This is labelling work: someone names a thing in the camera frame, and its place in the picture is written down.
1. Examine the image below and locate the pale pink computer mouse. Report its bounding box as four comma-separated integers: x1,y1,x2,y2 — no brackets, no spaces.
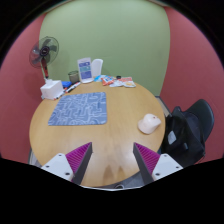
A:
137,113,162,135

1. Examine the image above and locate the acrylic sign stand blue card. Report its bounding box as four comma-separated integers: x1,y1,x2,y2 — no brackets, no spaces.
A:
77,57,95,84

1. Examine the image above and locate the light blue snack packet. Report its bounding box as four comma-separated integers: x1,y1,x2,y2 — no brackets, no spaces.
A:
93,74,106,83

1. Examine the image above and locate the orange-red snack packet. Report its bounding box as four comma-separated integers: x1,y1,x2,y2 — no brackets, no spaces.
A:
100,76,115,87

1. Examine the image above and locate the white marker red cap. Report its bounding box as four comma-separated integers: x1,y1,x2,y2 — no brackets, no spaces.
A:
65,81,81,94

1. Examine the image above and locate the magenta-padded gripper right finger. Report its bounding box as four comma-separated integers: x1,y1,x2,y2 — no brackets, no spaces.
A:
133,142,184,186

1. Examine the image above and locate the white tissue box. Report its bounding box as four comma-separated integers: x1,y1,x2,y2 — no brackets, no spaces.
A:
39,78,64,101

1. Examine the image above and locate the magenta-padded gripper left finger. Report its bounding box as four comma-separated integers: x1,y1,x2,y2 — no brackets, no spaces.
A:
40,142,93,186

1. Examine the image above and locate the black standing fan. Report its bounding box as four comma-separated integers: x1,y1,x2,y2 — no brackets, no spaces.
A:
29,35,60,81

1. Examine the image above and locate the white marker black cap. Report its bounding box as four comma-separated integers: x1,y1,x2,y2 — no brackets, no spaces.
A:
54,89,68,100

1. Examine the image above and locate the blue patterned mouse pad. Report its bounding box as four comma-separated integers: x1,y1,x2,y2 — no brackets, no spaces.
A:
47,91,108,127

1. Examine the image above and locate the orange and white snack packet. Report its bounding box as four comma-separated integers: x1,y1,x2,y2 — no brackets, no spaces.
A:
120,76,137,89

